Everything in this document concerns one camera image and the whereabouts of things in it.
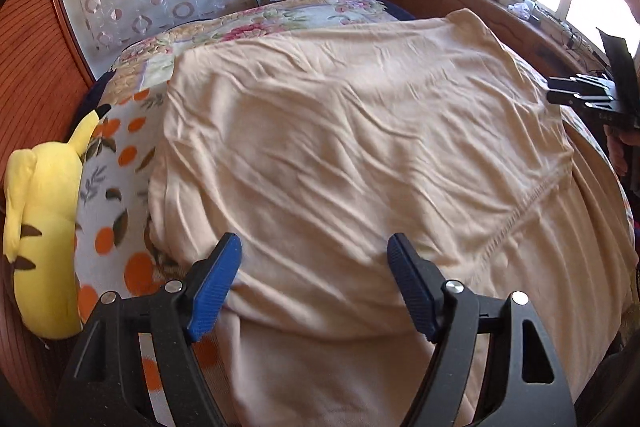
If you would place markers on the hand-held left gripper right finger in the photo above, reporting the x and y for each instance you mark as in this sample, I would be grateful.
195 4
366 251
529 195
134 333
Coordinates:
415 287

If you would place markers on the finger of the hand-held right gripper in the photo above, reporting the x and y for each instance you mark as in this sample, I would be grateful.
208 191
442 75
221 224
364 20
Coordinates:
580 91

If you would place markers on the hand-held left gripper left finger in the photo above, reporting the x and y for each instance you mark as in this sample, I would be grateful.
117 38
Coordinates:
215 292

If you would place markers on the beige printed t-shirt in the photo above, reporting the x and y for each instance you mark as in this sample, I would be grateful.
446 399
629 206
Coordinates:
350 132

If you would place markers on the person's right hand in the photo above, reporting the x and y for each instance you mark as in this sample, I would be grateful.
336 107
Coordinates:
620 152

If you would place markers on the crumpled white tissue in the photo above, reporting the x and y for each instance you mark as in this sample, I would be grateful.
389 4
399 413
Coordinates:
522 10

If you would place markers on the orange fruit print bed sheet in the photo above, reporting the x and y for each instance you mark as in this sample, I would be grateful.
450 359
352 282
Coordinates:
115 217

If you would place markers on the yellow plush toy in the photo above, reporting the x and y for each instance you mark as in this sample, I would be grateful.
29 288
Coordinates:
45 232

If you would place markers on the floral quilt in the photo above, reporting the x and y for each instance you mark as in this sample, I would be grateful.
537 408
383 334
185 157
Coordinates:
280 19

